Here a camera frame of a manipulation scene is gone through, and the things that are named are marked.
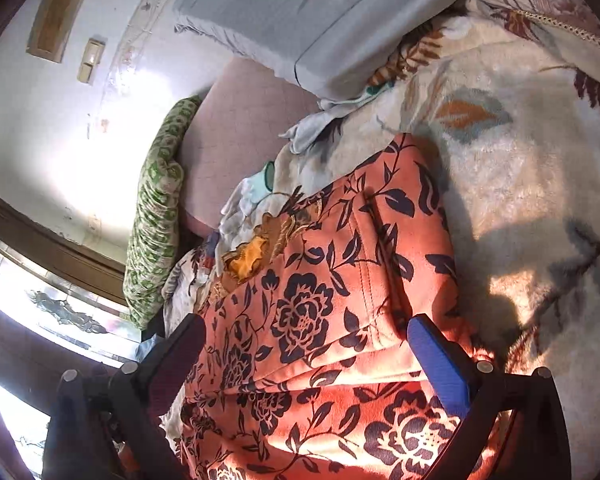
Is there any orange floral blouse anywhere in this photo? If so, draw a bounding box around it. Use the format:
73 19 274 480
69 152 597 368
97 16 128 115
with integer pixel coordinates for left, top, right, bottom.
178 133 477 479

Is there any blue folded towel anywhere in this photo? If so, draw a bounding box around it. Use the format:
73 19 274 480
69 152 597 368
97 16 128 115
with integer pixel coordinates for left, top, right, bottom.
133 334 166 363

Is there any stained glass window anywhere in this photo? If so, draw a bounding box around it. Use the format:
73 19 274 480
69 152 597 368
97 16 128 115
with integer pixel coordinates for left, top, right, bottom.
0 240 140 478

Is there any green checkered pillow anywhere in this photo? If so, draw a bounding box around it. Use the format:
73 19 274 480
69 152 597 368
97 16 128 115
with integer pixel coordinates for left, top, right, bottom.
122 96 201 330

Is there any white glove with teal cuff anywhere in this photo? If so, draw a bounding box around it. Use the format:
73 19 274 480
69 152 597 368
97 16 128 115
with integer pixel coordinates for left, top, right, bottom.
219 160 275 234

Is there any leaf-print bed blanket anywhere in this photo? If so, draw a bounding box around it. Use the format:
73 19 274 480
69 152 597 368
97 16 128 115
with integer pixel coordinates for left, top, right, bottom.
160 0 600 480

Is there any small grey cloth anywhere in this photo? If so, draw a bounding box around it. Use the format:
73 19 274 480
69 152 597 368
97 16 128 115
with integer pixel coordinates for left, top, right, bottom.
279 81 394 155

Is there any grey pillow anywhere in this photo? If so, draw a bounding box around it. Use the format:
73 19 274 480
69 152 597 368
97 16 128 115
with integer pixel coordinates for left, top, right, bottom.
174 0 456 101

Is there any beige wall switch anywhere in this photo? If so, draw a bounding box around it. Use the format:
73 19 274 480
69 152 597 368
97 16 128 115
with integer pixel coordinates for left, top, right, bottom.
78 39 106 84

